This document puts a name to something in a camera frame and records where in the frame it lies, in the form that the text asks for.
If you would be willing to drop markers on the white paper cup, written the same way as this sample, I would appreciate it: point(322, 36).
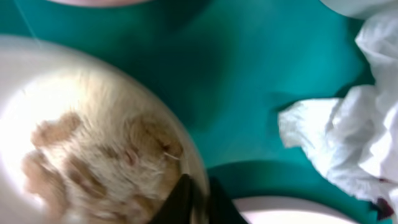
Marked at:
point(359, 9)

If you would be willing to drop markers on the red snack wrapper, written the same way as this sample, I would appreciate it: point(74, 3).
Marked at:
point(384, 208)

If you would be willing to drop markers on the white bowl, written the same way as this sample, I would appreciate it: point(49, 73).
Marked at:
point(42, 82)

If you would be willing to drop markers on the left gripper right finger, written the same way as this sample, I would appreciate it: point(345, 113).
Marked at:
point(221, 209)

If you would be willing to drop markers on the white round plate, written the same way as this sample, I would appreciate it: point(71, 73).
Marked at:
point(288, 210)

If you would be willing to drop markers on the peanut food scraps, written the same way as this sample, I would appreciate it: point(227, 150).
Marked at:
point(102, 173)

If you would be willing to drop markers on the teal serving tray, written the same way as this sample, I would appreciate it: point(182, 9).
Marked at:
point(225, 68)

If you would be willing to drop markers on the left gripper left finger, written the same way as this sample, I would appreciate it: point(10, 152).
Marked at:
point(180, 206)

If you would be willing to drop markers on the crumpled white napkin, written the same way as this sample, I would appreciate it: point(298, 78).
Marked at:
point(352, 141)

